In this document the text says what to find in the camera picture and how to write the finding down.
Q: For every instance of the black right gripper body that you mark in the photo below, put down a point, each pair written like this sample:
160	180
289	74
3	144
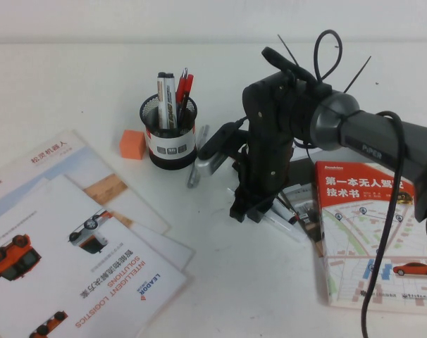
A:
266	141

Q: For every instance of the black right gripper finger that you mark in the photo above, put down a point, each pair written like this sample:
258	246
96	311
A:
259	215
239	212

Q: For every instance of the white paint marker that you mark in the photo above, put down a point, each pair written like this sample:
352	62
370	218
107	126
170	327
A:
287	229

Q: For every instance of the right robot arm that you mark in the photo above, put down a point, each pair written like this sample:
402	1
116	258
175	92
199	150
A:
375	141

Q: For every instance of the black mesh pen holder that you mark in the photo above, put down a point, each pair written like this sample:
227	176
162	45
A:
171	158

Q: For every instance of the red capped pen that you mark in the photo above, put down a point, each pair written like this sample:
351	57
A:
189	84

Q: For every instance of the white marker with black cap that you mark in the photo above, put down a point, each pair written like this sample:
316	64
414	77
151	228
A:
282	210

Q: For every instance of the grey AgileX brochure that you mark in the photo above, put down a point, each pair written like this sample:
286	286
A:
305	197

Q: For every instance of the white paper sheet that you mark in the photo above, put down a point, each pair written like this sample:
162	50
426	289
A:
164	246

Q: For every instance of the black zip tie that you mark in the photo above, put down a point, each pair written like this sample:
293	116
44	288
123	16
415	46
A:
358	74
287	50

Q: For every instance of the red and white map book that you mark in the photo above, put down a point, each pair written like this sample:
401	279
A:
358	246

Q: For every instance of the grey marker with black cap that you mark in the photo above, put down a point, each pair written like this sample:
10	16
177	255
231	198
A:
166	102

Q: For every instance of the orange foam cube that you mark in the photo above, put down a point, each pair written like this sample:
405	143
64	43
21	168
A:
131	146

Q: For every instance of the LEADOR brochure with orange vehicles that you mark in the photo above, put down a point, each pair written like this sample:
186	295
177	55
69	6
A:
58	264

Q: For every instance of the AgileX brochure with wood picture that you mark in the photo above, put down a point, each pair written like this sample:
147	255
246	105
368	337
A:
41	155

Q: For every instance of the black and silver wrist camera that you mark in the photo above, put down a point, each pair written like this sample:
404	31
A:
213	141

